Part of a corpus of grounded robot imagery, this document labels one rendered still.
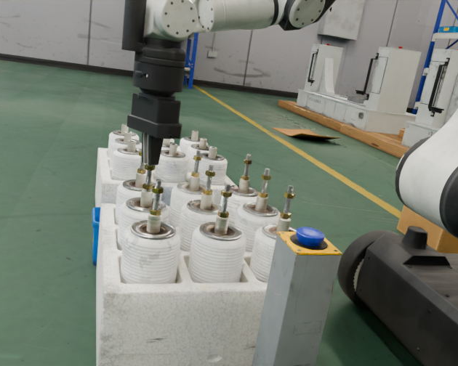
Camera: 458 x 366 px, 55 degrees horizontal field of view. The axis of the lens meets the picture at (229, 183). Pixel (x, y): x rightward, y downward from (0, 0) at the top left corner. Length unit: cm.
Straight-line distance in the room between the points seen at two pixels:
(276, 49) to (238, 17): 661
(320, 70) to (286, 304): 479
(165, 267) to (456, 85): 302
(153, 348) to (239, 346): 15
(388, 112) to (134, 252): 358
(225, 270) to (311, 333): 18
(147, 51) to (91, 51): 626
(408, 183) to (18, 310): 78
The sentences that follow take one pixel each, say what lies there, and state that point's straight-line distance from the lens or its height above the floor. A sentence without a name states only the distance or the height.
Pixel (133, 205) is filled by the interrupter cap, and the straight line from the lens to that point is 85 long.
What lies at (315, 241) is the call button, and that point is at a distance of 62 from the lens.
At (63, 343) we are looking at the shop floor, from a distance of 92.
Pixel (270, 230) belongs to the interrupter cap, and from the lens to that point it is 82.
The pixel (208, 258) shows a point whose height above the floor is 22.
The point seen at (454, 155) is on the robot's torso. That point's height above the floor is 45.
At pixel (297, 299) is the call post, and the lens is 64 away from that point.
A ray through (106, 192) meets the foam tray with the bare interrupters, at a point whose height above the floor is 15.
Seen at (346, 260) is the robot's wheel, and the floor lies 13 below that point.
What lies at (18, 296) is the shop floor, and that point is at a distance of 106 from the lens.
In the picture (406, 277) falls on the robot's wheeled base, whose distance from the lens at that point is 97.
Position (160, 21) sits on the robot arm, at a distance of 75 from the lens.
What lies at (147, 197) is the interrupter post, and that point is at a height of 27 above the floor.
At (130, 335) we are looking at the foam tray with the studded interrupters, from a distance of 76.
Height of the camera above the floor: 55
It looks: 16 degrees down
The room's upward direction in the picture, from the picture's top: 9 degrees clockwise
